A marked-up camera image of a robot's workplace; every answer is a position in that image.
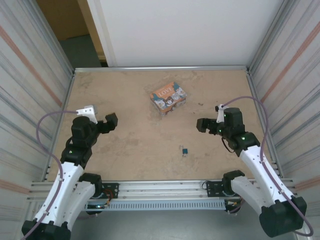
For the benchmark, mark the small blue padlock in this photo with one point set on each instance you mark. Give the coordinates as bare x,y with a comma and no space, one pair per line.
185,151

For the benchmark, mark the small silver key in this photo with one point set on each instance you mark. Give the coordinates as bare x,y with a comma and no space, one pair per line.
184,155

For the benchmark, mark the orange LOVE tin box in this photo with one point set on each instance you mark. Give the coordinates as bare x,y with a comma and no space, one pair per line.
168,97

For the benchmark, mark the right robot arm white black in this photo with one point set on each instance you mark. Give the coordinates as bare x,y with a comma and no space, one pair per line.
257,165

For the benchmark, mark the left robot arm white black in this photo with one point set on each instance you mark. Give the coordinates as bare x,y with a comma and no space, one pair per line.
65,185

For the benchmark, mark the aluminium table side bar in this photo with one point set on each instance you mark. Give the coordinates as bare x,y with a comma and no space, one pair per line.
259,107
65,107

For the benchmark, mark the aluminium table edge bar long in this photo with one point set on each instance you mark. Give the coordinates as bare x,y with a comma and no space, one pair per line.
160,68

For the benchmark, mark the brown cardboard panel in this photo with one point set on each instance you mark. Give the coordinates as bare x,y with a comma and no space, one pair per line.
65,17

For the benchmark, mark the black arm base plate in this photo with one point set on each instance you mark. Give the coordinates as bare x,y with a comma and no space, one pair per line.
112,186
212,186

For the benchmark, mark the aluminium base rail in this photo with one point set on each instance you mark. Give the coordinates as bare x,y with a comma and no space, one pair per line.
160,188

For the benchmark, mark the white door frame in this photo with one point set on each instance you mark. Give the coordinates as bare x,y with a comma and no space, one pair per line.
101,30

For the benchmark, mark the aluminium frame upright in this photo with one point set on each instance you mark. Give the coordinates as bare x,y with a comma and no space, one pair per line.
270,33
53,37

